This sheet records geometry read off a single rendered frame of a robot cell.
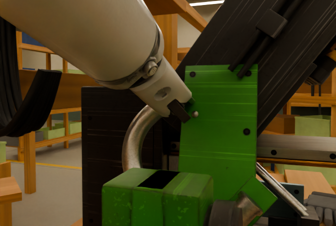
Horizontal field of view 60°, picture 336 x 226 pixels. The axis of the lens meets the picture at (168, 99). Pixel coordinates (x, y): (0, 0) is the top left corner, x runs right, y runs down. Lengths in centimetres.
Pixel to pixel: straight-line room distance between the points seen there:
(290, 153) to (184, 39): 943
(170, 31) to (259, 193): 96
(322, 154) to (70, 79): 59
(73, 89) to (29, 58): 1251
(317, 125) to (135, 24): 300
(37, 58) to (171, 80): 1274
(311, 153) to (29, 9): 49
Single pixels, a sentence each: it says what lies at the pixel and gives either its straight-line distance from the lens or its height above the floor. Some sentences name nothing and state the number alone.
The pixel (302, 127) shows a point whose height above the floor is 85.
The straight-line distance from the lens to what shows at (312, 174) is 130.
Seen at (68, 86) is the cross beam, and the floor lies 124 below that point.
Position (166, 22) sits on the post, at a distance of 131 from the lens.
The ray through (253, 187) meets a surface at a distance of 44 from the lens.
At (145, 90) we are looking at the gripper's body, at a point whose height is 123.
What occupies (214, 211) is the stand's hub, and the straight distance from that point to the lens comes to 20.
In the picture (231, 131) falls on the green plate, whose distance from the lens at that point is 45.
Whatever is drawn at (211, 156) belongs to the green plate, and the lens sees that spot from 45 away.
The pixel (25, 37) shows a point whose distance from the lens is 579.
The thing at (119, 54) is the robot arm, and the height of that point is 126.
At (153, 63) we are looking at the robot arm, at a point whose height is 126.
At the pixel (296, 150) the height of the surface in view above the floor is 113.
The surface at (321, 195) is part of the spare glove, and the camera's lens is 101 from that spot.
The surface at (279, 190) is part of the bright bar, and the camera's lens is 59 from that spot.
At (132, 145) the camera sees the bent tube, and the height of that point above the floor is 115.
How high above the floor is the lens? 123
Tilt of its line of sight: 2 degrees down
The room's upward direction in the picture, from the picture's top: straight up
